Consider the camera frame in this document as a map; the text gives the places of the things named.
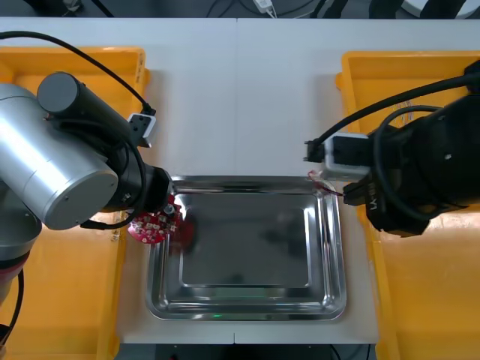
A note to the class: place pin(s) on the yellow-orange plastic bin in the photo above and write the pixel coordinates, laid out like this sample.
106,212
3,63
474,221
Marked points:
431,300
75,292
393,75
112,60

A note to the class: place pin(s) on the white power adapter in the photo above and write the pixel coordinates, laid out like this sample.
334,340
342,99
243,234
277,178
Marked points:
264,5

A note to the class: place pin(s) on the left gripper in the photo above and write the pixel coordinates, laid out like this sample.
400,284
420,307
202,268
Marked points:
159,191

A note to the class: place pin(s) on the steel tray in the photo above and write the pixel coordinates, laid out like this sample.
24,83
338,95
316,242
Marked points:
243,243

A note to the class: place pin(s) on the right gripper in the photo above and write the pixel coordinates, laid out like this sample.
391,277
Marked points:
397,213

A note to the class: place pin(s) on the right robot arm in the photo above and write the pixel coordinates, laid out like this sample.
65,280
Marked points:
450,150

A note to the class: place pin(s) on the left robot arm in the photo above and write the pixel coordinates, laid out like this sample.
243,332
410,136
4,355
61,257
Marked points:
56,168

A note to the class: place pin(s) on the round red circuit board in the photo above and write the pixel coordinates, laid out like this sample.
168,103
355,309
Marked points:
150,229

